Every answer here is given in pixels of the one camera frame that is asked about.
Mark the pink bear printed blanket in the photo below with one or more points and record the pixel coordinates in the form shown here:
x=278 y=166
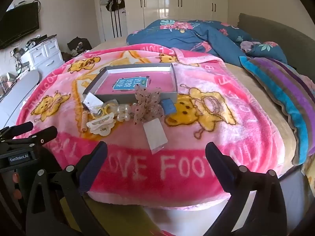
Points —
x=233 y=98

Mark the white claw hair clip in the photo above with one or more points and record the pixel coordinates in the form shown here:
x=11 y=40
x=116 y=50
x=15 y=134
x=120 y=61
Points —
x=101 y=125

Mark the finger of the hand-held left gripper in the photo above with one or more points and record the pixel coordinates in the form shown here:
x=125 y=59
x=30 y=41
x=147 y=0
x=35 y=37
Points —
x=17 y=130
x=37 y=136

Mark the dark hanging bags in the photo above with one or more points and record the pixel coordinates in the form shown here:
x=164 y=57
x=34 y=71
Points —
x=114 y=1

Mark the white board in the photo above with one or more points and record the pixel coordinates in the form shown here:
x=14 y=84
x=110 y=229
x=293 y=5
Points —
x=17 y=91

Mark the white drawer chest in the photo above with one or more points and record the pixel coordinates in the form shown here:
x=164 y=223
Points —
x=44 y=56

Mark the white wardrobe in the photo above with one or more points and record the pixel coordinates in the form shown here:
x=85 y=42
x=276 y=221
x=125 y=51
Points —
x=187 y=0

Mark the person's left hand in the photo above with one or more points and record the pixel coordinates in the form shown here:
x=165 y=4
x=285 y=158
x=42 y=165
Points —
x=15 y=177

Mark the white earring card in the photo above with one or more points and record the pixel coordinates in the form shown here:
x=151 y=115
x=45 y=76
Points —
x=92 y=101

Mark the grey shallow box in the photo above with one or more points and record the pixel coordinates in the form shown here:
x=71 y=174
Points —
x=160 y=81

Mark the small blue box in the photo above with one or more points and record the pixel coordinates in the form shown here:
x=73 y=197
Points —
x=169 y=107

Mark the black television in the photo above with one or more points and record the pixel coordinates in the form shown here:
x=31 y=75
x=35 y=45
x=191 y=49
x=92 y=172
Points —
x=19 y=27

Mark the dotted clear bag with beads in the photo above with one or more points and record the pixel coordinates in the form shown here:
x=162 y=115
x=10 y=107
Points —
x=145 y=103

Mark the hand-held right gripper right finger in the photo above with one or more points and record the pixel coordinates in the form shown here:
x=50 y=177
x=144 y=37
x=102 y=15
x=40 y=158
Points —
x=219 y=162

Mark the grey bed headboard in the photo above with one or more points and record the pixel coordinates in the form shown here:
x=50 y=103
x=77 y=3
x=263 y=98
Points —
x=283 y=34

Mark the pearl hair clip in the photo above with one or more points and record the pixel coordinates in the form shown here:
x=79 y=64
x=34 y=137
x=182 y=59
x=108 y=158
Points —
x=124 y=113

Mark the dark bag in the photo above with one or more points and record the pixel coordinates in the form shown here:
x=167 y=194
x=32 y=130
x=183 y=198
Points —
x=78 y=45

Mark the blue floral duvet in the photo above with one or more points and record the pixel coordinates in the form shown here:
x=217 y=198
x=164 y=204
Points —
x=196 y=36

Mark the clear plastic packet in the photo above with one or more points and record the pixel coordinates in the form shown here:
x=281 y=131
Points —
x=155 y=135

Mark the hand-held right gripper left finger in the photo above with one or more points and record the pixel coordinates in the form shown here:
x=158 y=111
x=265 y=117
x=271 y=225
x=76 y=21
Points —
x=93 y=162

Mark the striped pillow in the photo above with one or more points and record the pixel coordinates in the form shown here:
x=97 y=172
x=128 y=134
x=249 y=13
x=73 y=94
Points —
x=278 y=88

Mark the white door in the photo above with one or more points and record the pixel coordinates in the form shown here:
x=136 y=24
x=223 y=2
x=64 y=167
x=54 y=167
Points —
x=108 y=27

